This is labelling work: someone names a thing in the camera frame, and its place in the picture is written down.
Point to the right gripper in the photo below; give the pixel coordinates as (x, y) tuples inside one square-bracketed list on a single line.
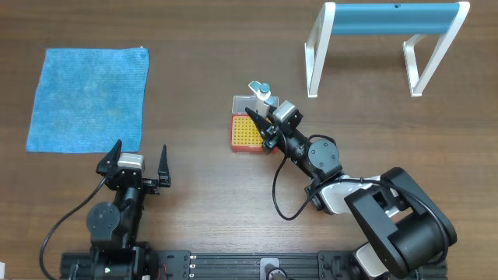
[(291, 126)]

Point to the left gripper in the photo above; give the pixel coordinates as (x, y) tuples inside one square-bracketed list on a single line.
[(126, 179)]

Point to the white pipette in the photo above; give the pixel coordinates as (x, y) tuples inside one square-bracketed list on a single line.
[(261, 104)]

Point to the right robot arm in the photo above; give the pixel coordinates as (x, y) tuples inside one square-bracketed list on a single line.
[(400, 229)]

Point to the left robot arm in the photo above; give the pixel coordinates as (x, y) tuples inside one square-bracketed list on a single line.
[(103, 219)]

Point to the red and yellow tip box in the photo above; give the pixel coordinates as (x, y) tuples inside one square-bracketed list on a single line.
[(243, 134)]

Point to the blue cloth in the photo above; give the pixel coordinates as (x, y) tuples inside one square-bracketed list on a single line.
[(87, 99)]

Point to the white and blue stand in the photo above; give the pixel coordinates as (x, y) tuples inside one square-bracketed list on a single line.
[(389, 18)]

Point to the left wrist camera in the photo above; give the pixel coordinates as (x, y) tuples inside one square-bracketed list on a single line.
[(131, 161)]

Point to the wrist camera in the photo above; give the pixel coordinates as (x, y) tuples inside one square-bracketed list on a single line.
[(284, 110), (131, 161)]

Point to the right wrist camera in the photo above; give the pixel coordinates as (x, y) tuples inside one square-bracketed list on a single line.
[(284, 110)]

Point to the mounting rail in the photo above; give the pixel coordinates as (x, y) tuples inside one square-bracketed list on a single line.
[(233, 266)]

